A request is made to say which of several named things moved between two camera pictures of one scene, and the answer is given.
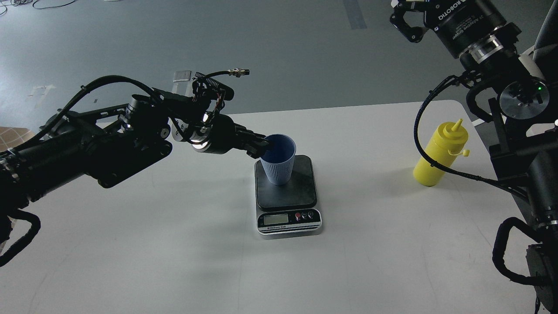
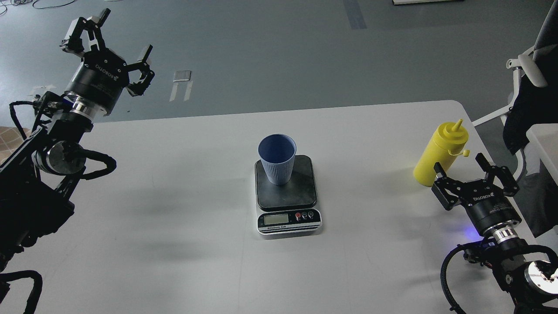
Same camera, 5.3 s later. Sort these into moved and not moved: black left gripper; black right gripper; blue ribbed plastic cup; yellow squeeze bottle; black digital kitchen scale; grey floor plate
Moved: black right gripper; black left gripper
Not moved: black digital kitchen scale; yellow squeeze bottle; blue ribbed plastic cup; grey floor plate
